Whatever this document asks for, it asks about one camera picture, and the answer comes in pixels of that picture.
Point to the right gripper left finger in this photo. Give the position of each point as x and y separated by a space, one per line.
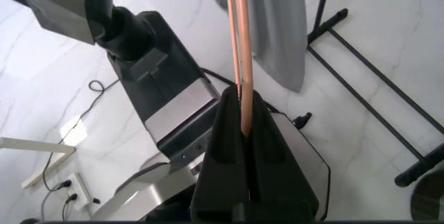
222 182

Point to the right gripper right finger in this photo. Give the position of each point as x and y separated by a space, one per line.
277 182

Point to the pink clothes hanger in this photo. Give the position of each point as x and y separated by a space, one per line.
244 43

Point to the pale grey shorts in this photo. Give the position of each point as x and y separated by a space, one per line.
277 26

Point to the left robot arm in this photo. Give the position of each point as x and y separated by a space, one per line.
52 2

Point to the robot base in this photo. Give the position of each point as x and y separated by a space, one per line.
180 106

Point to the black clothes rack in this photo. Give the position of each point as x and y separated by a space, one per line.
419 166

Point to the white stand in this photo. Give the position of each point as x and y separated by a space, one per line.
34 145

